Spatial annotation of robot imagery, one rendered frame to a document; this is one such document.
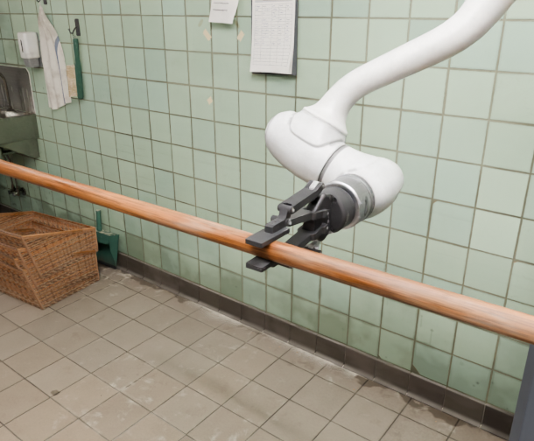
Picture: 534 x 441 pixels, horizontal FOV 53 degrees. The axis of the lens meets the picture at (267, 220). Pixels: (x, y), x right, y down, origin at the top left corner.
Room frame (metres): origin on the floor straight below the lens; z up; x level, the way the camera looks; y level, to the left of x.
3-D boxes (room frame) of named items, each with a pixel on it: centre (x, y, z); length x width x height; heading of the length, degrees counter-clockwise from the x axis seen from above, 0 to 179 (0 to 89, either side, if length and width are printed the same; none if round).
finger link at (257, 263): (0.70, 0.00, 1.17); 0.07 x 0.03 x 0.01; 144
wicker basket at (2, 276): (2.75, 1.36, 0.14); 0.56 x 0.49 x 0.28; 58
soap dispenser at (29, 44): (3.32, 1.42, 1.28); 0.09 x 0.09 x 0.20; 52
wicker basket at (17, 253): (2.74, 1.36, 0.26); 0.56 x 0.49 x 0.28; 59
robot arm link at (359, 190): (0.89, -0.14, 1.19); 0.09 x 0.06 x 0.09; 54
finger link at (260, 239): (0.70, 0.00, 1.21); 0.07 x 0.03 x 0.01; 144
